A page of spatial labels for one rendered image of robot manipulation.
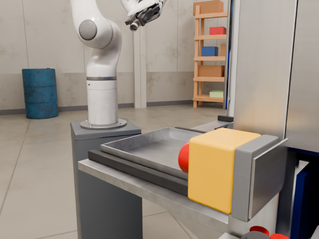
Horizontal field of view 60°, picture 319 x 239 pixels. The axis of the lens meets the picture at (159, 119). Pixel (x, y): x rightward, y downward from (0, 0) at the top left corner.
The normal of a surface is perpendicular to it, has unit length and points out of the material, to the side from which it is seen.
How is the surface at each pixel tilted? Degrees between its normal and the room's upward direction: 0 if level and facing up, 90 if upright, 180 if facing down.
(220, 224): 90
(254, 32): 90
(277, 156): 90
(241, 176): 90
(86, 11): 60
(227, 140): 0
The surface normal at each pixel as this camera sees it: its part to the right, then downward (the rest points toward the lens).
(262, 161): 0.75, 0.13
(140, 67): 0.36, 0.18
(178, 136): -0.66, 0.15
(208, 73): -0.49, 0.18
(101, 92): 0.16, 0.19
